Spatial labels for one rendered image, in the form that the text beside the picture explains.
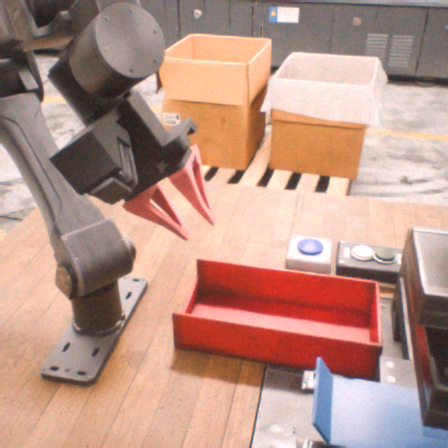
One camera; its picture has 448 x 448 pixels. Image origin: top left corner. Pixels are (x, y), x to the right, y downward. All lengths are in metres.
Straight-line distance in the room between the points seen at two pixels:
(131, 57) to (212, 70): 2.23
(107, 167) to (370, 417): 0.32
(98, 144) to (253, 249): 0.49
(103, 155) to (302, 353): 0.36
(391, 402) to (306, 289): 0.24
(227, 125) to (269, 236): 1.87
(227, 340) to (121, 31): 0.39
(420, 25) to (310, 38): 0.91
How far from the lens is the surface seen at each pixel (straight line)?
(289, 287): 0.72
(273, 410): 0.61
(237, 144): 2.74
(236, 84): 2.62
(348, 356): 0.63
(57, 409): 0.64
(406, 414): 0.52
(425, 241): 0.39
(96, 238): 0.61
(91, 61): 0.41
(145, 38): 0.42
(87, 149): 0.40
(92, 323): 0.68
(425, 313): 0.35
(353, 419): 0.50
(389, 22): 4.83
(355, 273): 0.78
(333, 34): 4.87
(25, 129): 0.67
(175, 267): 0.80
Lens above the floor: 1.38
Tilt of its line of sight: 32 degrees down
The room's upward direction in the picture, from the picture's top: straight up
